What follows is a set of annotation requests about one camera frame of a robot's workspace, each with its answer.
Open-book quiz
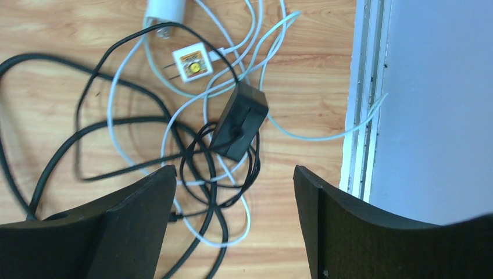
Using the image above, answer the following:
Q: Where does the thin black adapter cable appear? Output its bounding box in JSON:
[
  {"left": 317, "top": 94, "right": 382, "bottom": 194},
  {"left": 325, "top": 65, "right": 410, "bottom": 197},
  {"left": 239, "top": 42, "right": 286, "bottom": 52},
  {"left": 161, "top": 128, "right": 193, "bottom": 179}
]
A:
[{"left": 75, "top": 22, "right": 262, "bottom": 224}]

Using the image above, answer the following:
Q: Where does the right aluminium frame post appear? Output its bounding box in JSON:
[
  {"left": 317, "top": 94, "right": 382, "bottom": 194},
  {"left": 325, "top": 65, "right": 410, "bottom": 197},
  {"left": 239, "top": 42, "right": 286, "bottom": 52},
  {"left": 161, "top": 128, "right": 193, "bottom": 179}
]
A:
[{"left": 339, "top": 0, "right": 392, "bottom": 202}]

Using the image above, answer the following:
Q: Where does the black power adapter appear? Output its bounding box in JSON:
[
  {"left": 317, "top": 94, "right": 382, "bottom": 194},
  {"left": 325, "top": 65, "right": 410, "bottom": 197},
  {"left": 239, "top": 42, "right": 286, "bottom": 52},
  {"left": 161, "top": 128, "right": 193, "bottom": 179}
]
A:
[{"left": 211, "top": 81, "right": 269, "bottom": 162}]

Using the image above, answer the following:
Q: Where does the white square charger plug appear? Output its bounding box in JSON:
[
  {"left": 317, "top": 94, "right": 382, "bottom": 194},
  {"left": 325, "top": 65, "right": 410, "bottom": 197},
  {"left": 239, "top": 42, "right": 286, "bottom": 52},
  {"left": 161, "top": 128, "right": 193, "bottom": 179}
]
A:
[{"left": 162, "top": 42, "right": 213, "bottom": 83}]

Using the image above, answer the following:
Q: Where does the white round charger plug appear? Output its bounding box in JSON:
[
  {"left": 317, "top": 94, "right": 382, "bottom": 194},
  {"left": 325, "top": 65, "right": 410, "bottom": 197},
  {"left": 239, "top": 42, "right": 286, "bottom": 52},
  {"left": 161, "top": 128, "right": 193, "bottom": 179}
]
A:
[{"left": 143, "top": 0, "right": 186, "bottom": 28}]

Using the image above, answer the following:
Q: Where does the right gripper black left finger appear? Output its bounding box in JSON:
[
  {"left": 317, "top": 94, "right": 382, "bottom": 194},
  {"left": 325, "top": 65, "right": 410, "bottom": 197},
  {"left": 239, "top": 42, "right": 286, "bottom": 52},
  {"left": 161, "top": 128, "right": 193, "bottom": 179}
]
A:
[{"left": 1, "top": 165, "right": 177, "bottom": 278}]

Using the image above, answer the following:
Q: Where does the white square charger cable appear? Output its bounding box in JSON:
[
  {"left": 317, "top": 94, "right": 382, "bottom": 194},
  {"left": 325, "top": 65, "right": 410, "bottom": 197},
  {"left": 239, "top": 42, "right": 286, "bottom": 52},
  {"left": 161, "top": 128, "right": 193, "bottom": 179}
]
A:
[{"left": 159, "top": 0, "right": 389, "bottom": 185}]

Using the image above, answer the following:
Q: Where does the white round charger cable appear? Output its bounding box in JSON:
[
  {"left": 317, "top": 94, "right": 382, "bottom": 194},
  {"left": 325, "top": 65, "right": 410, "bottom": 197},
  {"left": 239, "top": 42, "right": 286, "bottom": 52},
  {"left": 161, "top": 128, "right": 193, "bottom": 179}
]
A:
[{"left": 106, "top": 0, "right": 265, "bottom": 248}]

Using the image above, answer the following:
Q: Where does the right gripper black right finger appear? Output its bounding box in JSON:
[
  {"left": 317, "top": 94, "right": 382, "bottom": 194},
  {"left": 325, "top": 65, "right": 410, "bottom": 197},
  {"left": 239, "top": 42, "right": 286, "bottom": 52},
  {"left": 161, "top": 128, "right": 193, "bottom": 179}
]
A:
[{"left": 293, "top": 165, "right": 492, "bottom": 278}]

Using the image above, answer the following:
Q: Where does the black power strip cord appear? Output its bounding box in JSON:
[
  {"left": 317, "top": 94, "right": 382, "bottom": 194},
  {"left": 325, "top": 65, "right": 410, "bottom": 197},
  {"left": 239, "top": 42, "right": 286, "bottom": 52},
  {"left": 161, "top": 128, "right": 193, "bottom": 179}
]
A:
[{"left": 0, "top": 53, "right": 228, "bottom": 279}]

